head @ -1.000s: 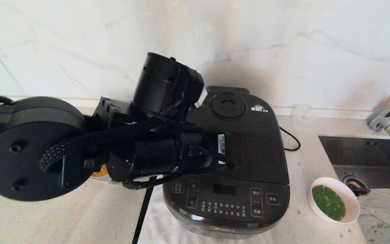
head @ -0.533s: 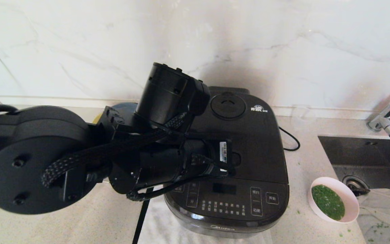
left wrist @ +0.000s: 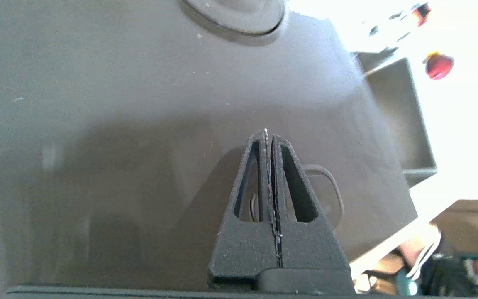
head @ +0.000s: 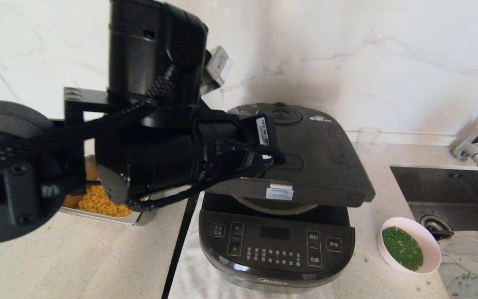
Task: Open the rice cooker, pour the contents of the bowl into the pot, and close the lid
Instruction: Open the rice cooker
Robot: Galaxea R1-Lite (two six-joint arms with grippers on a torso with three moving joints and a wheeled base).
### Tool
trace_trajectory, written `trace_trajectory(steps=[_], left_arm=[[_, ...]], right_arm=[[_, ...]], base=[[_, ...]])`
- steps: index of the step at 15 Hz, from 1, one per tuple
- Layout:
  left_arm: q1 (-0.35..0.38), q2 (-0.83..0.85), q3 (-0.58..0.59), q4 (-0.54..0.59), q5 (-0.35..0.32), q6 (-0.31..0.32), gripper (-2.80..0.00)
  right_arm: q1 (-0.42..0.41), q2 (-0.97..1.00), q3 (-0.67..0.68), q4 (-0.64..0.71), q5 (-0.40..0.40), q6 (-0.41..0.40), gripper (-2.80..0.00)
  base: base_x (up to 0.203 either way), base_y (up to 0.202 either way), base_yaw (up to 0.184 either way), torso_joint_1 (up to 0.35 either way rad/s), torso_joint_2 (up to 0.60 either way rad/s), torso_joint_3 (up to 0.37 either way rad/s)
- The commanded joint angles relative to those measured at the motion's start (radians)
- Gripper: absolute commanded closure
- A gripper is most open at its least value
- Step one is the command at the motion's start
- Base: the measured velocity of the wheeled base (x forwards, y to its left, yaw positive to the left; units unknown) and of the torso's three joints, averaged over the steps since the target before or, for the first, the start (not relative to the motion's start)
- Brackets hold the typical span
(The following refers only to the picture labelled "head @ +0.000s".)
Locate stainless steel tray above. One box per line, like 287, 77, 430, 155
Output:
59, 154, 156, 227

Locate white terry towel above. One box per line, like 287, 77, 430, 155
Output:
168, 195, 335, 299

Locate chopped green onions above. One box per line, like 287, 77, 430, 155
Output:
382, 226, 424, 271

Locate pink bowl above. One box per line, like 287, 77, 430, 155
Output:
377, 217, 442, 274

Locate white crumpled cloth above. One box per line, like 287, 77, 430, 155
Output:
437, 230, 478, 299

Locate clear measuring cup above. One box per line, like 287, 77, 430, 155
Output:
357, 128, 389, 150

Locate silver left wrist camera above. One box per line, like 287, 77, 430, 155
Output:
201, 46, 233, 96

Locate black rice cooker lid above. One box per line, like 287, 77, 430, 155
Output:
204, 103, 376, 208

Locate metal sink drain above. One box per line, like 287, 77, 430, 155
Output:
421, 215, 454, 240

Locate black flat strip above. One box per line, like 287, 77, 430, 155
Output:
162, 192, 200, 299

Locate yellow corn kernels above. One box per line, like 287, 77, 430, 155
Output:
63, 162, 134, 218

